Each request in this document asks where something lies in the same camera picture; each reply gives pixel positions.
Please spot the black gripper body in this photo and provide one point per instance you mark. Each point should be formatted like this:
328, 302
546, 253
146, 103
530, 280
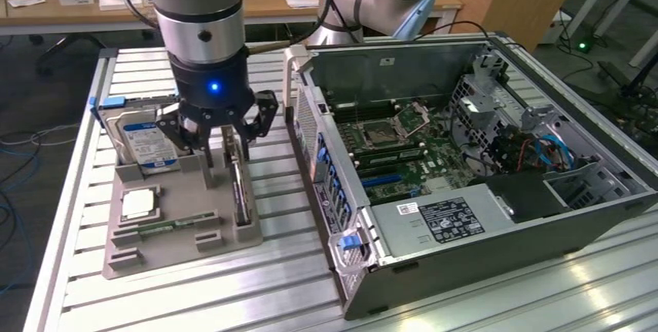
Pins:
211, 85

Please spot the low-profile graphics card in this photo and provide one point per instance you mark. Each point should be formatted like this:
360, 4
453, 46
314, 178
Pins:
242, 193

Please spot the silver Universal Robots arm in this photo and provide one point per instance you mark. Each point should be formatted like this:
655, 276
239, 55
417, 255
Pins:
201, 1

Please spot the hard disk in blue caddy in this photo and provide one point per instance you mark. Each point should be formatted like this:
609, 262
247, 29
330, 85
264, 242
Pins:
139, 147

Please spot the thin metal locking lever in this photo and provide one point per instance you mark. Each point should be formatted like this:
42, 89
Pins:
357, 114

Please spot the black RAM slot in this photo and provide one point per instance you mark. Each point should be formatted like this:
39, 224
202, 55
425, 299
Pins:
362, 103
366, 111
386, 168
364, 106
392, 155
390, 150
394, 161

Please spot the silver CPU chip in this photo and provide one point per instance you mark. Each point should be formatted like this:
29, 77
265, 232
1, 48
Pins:
139, 205

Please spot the CPU socket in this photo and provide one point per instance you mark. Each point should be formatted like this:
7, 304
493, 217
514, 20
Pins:
384, 135

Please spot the green RAM stick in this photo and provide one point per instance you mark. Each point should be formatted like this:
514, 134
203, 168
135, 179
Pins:
175, 224

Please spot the blue expansion slot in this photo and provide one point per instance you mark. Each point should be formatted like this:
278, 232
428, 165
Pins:
382, 181

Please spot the metal socket cover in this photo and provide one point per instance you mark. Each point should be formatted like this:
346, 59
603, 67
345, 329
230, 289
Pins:
414, 118

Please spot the black office chair base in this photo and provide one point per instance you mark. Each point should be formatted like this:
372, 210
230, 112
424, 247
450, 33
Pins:
53, 54

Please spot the grey parts rack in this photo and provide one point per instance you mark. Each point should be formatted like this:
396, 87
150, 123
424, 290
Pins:
175, 247

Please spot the green motherboard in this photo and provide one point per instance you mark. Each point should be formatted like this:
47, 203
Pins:
442, 147

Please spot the blue case latch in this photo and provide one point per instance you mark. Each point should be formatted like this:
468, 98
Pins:
349, 241

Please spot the silver chipset heatsink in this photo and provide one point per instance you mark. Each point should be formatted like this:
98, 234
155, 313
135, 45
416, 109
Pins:
445, 183

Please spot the perforated metal disk bay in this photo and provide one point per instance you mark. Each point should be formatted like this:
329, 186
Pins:
478, 108

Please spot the grey power supply unit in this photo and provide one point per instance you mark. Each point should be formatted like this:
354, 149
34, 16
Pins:
396, 239

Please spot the white paper slip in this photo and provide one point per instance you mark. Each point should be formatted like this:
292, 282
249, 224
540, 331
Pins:
26, 2

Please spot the black plastic shroud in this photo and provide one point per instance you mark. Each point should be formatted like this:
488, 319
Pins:
525, 197

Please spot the grey open PC case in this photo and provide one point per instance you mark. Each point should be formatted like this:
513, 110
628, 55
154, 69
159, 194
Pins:
462, 270

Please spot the open metal disk bay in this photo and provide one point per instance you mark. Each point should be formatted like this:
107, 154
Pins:
597, 182

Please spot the black floor equipment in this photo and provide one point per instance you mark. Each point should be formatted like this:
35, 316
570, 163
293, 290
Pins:
637, 89

